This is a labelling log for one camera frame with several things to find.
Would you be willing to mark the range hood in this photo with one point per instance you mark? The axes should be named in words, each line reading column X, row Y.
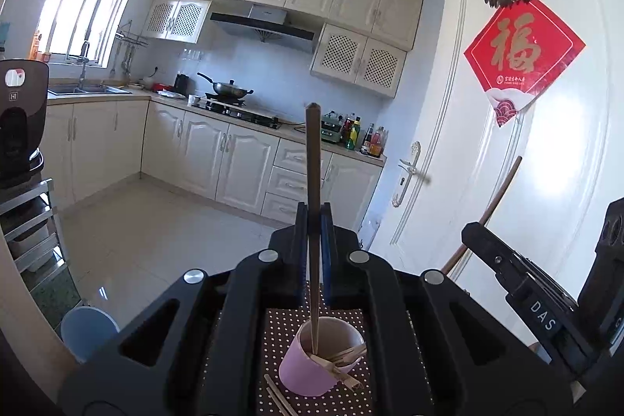
column 258, row 23

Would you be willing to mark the pink cup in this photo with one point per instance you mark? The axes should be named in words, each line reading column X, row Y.
column 302, row 372

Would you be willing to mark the printed bag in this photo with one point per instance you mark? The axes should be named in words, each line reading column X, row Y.
column 369, row 235

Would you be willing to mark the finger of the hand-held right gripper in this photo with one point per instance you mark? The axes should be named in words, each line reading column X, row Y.
column 487, row 245

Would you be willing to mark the red kitchen item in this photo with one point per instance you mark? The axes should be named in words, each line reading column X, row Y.
column 163, row 88

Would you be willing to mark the light blue plastic bin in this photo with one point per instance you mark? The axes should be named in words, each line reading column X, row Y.
column 90, row 333

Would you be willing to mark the black kettle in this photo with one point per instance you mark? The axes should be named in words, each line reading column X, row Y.
column 182, row 83

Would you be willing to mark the dark sauce bottle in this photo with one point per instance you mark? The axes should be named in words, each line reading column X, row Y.
column 366, row 140

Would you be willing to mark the steel wok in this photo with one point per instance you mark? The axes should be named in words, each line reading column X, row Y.
column 229, row 89

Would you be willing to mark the black countertop appliance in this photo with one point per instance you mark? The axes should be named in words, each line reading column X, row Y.
column 22, row 118

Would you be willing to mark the bunch of chopsticks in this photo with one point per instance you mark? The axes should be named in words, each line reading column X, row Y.
column 343, row 362

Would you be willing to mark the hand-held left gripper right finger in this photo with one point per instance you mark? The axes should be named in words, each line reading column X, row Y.
column 325, row 260

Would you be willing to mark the metal storage rack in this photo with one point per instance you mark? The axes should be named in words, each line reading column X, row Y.
column 34, row 231

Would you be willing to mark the wall utensil rack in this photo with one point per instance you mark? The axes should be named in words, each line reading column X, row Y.
column 129, row 45

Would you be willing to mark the green electric cooker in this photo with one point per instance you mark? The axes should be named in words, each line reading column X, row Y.
column 331, row 128

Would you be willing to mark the wooden chopstick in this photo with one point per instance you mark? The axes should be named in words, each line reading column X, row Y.
column 502, row 192
column 313, row 153

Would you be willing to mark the small white cup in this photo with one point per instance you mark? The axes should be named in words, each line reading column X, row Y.
column 193, row 100

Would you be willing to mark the pile of chopsticks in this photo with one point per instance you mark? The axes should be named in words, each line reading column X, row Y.
column 280, row 396

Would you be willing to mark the black gas stove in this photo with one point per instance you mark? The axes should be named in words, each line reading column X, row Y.
column 243, row 114

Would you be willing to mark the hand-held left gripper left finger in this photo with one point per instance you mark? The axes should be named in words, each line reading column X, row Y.
column 303, row 250

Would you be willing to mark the chrome faucet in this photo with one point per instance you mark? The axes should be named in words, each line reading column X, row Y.
column 84, row 60

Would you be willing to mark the wide lattice door cabinet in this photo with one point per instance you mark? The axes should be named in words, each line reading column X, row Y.
column 358, row 61

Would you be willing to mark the small lattice door cabinet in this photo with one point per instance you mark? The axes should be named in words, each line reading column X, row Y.
column 175, row 20

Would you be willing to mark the red diamond door decoration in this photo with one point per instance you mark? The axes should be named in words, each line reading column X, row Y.
column 521, row 55

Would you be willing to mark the white door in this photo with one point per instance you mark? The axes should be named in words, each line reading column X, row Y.
column 536, row 182

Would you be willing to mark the green bottle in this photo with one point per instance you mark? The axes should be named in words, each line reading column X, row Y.
column 353, row 136

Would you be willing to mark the steel sink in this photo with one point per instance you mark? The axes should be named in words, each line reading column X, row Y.
column 87, row 90

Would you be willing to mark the brown polka dot tablecloth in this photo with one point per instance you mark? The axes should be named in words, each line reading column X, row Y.
column 314, row 404

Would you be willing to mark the cream base cabinets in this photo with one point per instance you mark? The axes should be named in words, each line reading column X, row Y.
column 204, row 153

